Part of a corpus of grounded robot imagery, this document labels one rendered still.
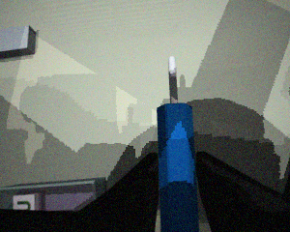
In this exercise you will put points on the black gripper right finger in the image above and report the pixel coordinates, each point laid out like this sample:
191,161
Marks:
234,202

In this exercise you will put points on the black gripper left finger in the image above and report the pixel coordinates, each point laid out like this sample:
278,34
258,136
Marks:
130,205

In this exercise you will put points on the grey letter keyboard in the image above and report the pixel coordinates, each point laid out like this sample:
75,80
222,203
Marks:
72,195

